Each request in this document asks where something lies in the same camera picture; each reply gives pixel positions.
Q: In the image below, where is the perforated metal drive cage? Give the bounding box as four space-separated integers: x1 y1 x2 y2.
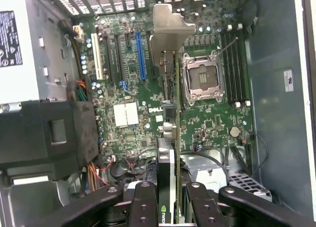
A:
181 150 274 203

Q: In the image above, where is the green Dell motherboard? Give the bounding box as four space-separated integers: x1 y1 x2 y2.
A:
71 0 255 163

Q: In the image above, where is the grey power supply unit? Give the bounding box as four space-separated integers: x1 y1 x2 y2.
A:
0 0 75 107

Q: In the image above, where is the blue expansion slot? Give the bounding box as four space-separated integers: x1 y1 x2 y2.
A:
135 31 147 82

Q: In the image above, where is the white power connector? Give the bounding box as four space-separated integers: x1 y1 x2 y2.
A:
72 24 86 43

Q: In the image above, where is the metal CPU socket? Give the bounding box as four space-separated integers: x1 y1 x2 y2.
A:
181 50 225 107

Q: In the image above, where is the white expansion slot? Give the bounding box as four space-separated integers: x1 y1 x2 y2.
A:
90 33 104 81

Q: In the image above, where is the braided power cable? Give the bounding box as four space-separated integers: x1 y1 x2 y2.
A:
59 19 87 82

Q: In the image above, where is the silver chipset heatsink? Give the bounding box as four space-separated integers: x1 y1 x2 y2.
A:
113 102 140 128

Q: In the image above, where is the silver coin battery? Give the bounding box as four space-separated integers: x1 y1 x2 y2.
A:
229 126 241 138

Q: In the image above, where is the black fan shroud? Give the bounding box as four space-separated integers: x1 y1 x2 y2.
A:
0 100 103 181

